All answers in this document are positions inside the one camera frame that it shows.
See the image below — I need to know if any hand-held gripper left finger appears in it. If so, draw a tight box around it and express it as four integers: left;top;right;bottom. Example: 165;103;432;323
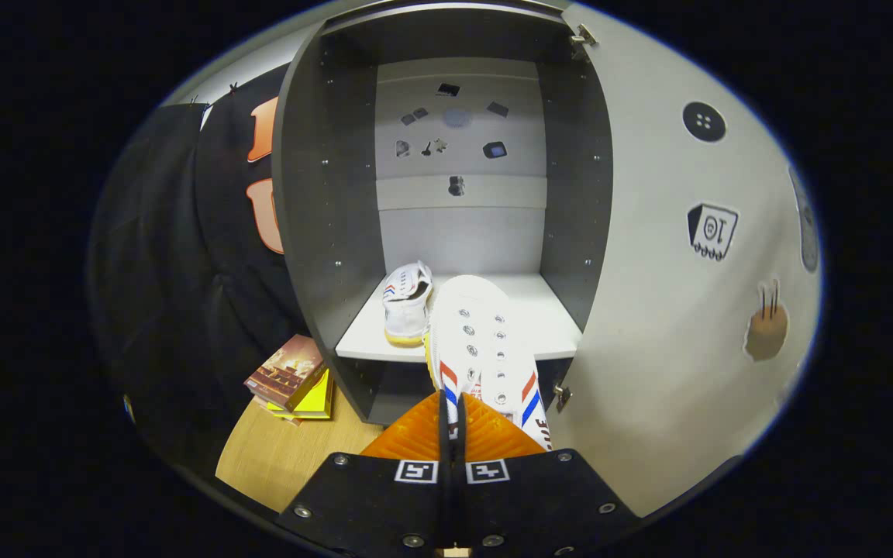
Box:
276;391;453;558

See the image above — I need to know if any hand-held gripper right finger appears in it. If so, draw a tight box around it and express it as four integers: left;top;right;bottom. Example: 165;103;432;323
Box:
456;391;641;558

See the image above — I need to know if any white striped shoe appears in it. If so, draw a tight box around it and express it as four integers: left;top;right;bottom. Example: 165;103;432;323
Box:
423;274;554;452
381;261;433;347

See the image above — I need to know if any beige shoe cabinet door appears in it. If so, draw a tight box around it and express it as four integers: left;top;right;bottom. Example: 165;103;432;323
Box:
543;4;823;518

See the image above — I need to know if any grey shoe cabinet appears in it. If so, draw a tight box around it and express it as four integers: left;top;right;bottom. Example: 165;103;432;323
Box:
271;4;616;427

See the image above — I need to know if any yellow book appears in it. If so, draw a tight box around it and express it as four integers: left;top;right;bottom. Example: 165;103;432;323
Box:
264;368;335;423

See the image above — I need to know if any brown cover book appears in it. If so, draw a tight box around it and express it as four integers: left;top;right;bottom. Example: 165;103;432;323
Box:
243;334;326;412

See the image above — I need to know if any black backdrop cloth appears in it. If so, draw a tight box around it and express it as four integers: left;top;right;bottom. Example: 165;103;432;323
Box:
88;62;312;474

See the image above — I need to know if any row of black cloth clips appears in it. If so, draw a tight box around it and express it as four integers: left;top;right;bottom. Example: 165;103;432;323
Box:
187;81;240;105

